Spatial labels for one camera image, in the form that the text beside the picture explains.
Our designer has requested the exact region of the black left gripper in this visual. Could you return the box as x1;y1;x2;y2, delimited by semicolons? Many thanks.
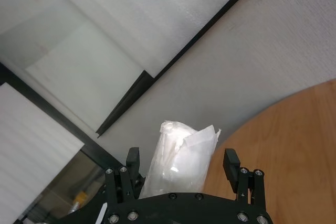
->
96;202;110;224

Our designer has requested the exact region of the black partition frame post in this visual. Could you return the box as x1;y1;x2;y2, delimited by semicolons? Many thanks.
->
0;61;132;172

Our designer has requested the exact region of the black wall rail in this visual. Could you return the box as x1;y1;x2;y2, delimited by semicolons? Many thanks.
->
96;0;267;138

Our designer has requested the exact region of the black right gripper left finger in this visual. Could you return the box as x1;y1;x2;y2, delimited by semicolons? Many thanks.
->
104;147;145;206

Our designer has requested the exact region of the small yellow object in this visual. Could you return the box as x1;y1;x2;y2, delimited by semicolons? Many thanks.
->
76;191;89;206

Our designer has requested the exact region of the white plastic sandbag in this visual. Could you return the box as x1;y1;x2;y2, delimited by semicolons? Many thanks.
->
139;120;222;200

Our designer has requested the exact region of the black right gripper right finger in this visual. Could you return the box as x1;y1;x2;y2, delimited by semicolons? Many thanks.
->
222;148;267;207

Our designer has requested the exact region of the white foam board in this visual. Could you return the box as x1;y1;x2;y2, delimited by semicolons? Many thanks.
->
0;82;85;223

